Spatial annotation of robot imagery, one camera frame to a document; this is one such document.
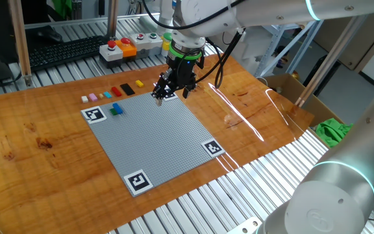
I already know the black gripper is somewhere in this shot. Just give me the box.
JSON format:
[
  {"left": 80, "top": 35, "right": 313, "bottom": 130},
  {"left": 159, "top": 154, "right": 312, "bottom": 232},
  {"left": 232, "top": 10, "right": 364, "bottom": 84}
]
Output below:
[{"left": 151, "top": 53, "right": 205, "bottom": 107}]

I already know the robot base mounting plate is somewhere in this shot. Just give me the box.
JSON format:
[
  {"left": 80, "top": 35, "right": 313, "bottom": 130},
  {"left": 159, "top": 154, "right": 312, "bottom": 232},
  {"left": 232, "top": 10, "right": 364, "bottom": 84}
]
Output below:
[{"left": 227, "top": 216, "right": 263, "bottom": 234}]

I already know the black Lego plate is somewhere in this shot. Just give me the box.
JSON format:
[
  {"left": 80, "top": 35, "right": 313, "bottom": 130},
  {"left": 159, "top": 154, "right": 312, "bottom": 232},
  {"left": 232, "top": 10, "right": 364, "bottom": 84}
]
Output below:
[{"left": 119, "top": 83, "right": 136, "bottom": 96}]

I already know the grey Lego baseplate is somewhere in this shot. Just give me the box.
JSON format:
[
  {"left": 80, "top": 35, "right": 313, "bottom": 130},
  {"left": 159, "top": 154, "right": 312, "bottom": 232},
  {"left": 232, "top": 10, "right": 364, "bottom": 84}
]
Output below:
[{"left": 81, "top": 90, "right": 226, "bottom": 198}]

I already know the grey two button box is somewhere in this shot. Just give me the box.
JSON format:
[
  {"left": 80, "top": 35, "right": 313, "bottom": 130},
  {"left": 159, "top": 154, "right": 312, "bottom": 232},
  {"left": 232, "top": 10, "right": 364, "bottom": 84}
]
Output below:
[{"left": 129, "top": 32, "right": 164, "bottom": 59}]

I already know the orange button box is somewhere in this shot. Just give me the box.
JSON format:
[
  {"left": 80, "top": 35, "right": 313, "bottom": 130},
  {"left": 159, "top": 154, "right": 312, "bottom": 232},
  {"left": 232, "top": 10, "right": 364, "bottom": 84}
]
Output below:
[{"left": 115, "top": 37, "right": 138, "bottom": 59}]

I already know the white emergency stop box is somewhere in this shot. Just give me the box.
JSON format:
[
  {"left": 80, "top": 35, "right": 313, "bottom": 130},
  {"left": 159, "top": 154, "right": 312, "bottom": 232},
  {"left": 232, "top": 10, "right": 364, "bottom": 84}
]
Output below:
[{"left": 99, "top": 40, "right": 124, "bottom": 68}]

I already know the cardboard box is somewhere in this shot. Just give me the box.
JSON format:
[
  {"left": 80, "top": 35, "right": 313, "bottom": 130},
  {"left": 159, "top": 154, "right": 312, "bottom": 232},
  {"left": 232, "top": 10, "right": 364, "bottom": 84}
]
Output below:
[{"left": 263, "top": 73, "right": 353, "bottom": 147}]

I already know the black keyboard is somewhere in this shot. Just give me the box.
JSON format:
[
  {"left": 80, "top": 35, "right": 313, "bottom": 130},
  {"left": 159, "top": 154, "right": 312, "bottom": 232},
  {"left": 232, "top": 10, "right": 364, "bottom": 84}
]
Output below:
[{"left": 27, "top": 34, "right": 108, "bottom": 72}]

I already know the black computer mouse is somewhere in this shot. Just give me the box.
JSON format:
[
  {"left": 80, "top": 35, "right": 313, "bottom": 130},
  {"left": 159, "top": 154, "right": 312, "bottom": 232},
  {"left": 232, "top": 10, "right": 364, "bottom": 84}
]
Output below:
[{"left": 36, "top": 25, "right": 64, "bottom": 43}]

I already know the green cloth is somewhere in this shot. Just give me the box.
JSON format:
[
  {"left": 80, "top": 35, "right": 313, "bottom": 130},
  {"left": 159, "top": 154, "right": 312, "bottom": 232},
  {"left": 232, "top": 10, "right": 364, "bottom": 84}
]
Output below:
[
  {"left": 315, "top": 118, "right": 353, "bottom": 149},
  {"left": 52, "top": 0, "right": 73, "bottom": 20}
]

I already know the black case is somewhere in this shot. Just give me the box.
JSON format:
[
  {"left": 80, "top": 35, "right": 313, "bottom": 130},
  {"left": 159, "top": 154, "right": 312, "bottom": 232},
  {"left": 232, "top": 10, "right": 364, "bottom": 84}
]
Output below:
[{"left": 303, "top": 54, "right": 341, "bottom": 97}]

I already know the wood pattern table mat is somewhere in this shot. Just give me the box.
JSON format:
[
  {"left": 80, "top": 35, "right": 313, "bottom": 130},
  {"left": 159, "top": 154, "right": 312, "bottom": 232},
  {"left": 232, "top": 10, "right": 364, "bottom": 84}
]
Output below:
[{"left": 0, "top": 53, "right": 315, "bottom": 234}]

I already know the thick black camera cable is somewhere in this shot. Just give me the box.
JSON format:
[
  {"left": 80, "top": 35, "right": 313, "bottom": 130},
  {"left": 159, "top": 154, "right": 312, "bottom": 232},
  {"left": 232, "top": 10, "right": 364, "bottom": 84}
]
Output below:
[{"left": 195, "top": 28, "right": 247, "bottom": 89}]

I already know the wooden post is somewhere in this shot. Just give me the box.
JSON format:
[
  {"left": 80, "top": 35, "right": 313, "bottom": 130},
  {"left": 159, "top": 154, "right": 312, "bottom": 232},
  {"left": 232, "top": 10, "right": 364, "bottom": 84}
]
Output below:
[
  {"left": 7, "top": 0, "right": 34, "bottom": 88},
  {"left": 105, "top": 0, "right": 119, "bottom": 40},
  {"left": 294, "top": 14, "right": 369, "bottom": 108}
]

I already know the white metal shelf frame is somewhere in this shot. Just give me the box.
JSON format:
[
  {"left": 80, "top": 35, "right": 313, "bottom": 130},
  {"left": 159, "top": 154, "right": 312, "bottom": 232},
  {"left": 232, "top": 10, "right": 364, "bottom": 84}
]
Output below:
[{"left": 254, "top": 19, "right": 324, "bottom": 78}]

